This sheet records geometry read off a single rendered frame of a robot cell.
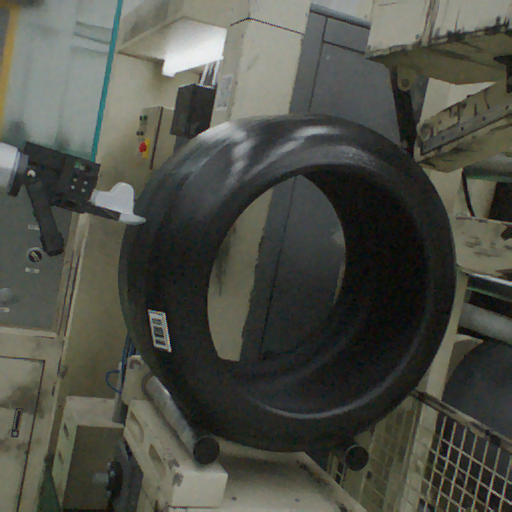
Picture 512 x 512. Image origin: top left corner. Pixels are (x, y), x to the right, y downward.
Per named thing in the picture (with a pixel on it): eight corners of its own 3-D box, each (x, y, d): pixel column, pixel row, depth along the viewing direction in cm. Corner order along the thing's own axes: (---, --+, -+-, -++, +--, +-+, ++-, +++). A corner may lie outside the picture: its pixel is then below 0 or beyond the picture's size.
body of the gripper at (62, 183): (106, 165, 112) (25, 140, 107) (90, 220, 112) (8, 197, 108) (97, 164, 119) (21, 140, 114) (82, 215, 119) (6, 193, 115)
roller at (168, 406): (169, 388, 152) (149, 398, 150) (161, 369, 150) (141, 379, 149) (224, 457, 119) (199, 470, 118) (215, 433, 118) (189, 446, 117)
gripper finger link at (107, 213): (123, 212, 113) (66, 196, 110) (120, 222, 113) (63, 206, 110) (117, 210, 118) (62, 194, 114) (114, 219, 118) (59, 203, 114)
